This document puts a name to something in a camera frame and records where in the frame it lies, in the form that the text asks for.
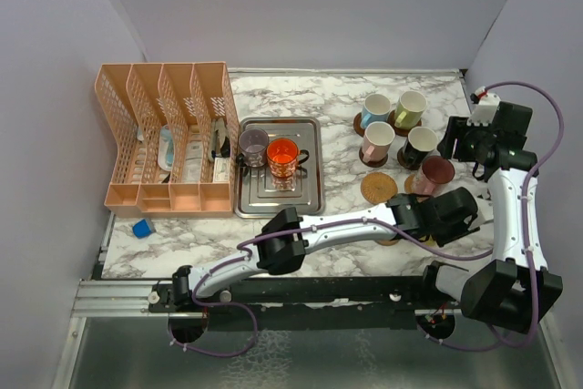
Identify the peach plastic file organizer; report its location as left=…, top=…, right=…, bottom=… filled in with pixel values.
left=95, top=62, right=240, bottom=219

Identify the small blue object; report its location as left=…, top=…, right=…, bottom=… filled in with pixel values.
left=132, top=219, right=156, bottom=239

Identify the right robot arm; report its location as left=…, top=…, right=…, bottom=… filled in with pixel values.
left=418, top=100, right=563, bottom=334

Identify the grey stapler in organizer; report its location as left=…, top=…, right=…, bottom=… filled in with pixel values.
left=209, top=118, right=230, bottom=162

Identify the light wood round coaster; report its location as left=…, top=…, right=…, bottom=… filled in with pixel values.
left=376, top=239, right=401, bottom=246

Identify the dusty pink mug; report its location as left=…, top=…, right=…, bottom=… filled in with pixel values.
left=411, top=156, right=455, bottom=196

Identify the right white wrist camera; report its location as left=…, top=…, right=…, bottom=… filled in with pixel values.
left=467, top=91, right=500, bottom=126

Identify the white mug pink handle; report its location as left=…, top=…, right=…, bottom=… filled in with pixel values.
left=361, top=121, right=395, bottom=161

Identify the black mug white inside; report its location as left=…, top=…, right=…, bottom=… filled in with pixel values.
left=397, top=127, right=439, bottom=170

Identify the brown ringed wooden coaster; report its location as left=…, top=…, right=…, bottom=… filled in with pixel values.
left=353, top=113, right=364, bottom=137

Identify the stainless steel tray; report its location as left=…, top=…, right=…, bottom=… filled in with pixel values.
left=234, top=117, right=324, bottom=219

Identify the pale yellow mug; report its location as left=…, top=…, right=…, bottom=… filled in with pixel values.
left=394, top=90, right=427, bottom=130

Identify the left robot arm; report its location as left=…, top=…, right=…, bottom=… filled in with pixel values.
left=169, top=188, right=493, bottom=312

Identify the light blue mug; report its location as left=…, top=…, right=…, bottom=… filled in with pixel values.
left=360, top=94, right=392, bottom=129

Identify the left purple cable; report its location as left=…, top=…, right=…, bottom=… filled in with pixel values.
left=168, top=218, right=496, bottom=358

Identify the blue white package in organizer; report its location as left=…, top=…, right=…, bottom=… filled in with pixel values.
left=157, top=125, right=174, bottom=172

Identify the dark walnut coaster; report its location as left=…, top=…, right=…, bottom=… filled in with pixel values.
left=359, top=149, right=389, bottom=169

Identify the woven rattan coaster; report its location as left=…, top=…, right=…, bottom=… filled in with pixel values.
left=361, top=172, right=398, bottom=205
left=404, top=174, right=415, bottom=194

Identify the lilac mug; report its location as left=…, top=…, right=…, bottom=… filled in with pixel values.
left=236, top=128, right=270, bottom=169

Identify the white stationery package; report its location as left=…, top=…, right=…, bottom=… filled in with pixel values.
left=213, top=157, right=230, bottom=183

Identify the orange mug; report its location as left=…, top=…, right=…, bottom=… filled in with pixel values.
left=267, top=138, right=310, bottom=179

